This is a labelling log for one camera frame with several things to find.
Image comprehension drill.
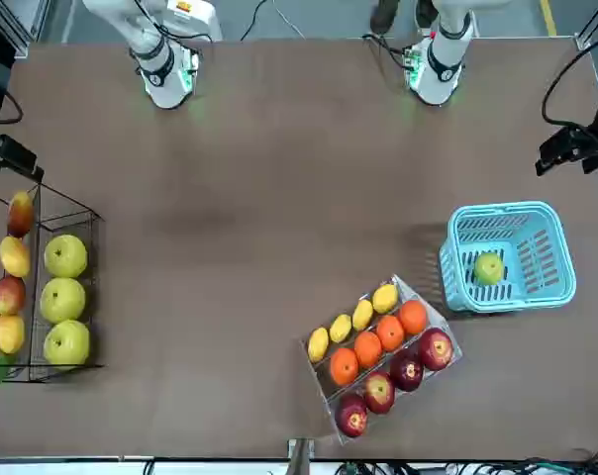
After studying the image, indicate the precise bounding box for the green apple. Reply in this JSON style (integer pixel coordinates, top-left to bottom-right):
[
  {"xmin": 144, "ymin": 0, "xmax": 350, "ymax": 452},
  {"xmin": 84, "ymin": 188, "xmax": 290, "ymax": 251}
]
[{"xmin": 473, "ymin": 250, "xmax": 506, "ymax": 286}]

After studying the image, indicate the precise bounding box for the large yellow-green apple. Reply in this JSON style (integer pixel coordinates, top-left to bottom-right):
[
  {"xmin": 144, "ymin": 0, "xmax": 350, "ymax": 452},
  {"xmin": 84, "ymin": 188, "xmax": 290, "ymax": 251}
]
[
  {"xmin": 39, "ymin": 276, "xmax": 87, "ymax": 325},
  {"xmin": 43, "ymin": 234, "xmax": 89, "ymax": 279},
  {"xmin": 43, "ymin": 319, "xmax": 91, "ymax": 368}
]

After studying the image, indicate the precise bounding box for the light blue plastic basket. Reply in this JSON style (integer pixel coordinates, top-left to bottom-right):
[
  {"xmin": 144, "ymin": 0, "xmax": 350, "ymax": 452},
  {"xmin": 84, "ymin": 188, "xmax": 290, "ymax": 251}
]
[{"xmin": 438, "ymin": 200, "xmax": 577, "ymax": 314}]

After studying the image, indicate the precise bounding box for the red apple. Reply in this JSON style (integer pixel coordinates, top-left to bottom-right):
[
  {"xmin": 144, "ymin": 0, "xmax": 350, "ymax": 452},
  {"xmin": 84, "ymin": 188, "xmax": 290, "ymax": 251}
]
[
  {"xmin": 361, "ymin": 370, "xmax": 397, "ymax": 416},
  {"xmin": 389, "ymin": 348, "xmax": 426, "ymax": 393},
  {"xmin": 417, "ymin": 327, "xmax": 454, "ymax": 372},
  {"xmin": 334, "ymin": 393, "xmax": 369, "ymax": 438}
]

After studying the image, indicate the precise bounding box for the clear acrylic tiered shelf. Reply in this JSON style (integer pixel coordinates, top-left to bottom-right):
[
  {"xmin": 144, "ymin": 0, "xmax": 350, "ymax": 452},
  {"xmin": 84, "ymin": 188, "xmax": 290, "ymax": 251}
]
[{"xmin": 300, "ymin": 273, "xmax": 463, "ymax": 446}]

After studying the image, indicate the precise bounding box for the red mango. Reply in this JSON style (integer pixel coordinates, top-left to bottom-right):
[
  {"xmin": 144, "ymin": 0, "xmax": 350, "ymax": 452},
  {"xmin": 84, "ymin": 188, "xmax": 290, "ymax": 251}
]
[
  {"xmin": 0, "ymin": 275, "xmax": 27, "ymax": 317},
  {"xmin": 6, "ymin": 190, "xmax": 36, "ymax": 238}
]

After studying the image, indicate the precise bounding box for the yellow mango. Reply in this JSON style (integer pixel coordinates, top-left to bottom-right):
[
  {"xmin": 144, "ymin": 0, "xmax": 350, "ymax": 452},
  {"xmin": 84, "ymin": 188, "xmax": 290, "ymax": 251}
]
[
  {"xmin": 0, "ymin": 314, "xmax": 27, "ymax": 355},
  {"xmin": 0, "ymin": 236, "xmax": 32, "ymax": 279}
]

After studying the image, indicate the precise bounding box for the person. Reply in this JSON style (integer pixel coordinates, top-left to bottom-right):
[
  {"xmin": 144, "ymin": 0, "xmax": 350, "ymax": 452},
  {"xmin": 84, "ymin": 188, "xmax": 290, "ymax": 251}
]
[{"xmin": 369, "ymin": 0, "xmax": 442, "ymax": 34}]

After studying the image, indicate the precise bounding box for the orange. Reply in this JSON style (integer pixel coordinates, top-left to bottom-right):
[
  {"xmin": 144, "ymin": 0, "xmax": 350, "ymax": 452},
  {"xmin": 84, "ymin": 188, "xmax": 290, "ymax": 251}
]
[
  {"xmin": 329, "ymin": 347, "xmax": 360, "ymax": 388},
  {"xmin": 375, "ymin": 315, "xmax": 406, "ymax": 353},
  {"xmin": 396, "ymin": 299, "xmax": 429, "ymax": 336},
  {"xmin": 353, "ymin": 331, "xmax": 383, "ymax": 370}
]

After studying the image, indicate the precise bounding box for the white box red label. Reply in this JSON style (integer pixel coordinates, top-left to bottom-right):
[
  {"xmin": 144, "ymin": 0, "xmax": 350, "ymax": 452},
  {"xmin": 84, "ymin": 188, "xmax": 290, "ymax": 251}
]
[{"xmin": 167, "ymin": 0, "xmax": 224, "ymax": 42}]

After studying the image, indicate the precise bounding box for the yellow lemon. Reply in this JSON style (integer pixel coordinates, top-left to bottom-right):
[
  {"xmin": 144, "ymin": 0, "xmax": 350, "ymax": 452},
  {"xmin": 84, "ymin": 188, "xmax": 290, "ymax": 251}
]
[
  {"xmin": 371, "ymin": 283, "xmax": 399, "ymax": 315},
  {"xmin": 351, "ymin": 299, "xmax": 375, "ymax": 333},
  {"xmin": 329, "ymin": 313, "xmax": 353, "ymax": 344},
  {"xmin": 307, "ymin": 327, "xmax": 331, "ymax": 364}
]

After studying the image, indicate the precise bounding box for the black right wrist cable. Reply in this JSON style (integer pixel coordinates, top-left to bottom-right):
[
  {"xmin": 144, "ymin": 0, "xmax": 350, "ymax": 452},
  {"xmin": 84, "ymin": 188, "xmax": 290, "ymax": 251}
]
[{"xmin": 0, "ymin": 91, "xmax": 25, "ymax": 125}]

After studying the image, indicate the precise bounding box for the aluminium frame rail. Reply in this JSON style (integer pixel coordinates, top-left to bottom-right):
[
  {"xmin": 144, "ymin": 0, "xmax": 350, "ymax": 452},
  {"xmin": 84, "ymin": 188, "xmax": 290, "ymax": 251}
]
[
  {"xmin": 0, "ymin": 0, "xmax": 50, "ymax": 55},
  {"xmin": 574, "ymin": 0, "xmax": 598, "ymax": 51}
]

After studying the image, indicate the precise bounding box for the black wire fruit shelf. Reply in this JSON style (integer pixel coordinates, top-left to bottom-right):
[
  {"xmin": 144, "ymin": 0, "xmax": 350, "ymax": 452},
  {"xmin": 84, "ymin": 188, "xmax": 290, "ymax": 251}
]
[{"xmin": 0, "ymin": 182, "xmax": 106, "ymax": 383}]

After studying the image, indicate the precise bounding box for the black left base cable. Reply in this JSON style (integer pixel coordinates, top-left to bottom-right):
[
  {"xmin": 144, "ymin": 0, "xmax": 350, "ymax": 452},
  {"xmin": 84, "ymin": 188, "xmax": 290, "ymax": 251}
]
[{"xmin": 361, "ymin": 32, "xmax": 412, "ymax": 70}]

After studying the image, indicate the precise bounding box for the black floor cable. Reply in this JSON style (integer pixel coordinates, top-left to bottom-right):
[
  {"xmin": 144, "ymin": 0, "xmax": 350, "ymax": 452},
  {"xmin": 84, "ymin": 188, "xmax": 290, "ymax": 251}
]
[{"xmin": 239, "ymin": 0, "xmax": 270, "ymax": 42}]

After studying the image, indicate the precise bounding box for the black cable bundle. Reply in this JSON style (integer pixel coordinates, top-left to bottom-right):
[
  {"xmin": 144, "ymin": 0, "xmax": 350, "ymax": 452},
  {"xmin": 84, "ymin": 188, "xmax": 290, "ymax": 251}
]
[{"xmin": 328, "ymin": 447, "xmax": 598, "ymax": 475}]

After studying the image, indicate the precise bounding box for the grey metal post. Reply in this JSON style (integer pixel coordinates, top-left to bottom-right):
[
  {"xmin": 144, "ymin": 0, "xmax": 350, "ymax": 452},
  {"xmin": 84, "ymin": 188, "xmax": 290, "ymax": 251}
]
[{"xmin": 287, "ymin": 437, "xmax": 316, "ymax": 475}]

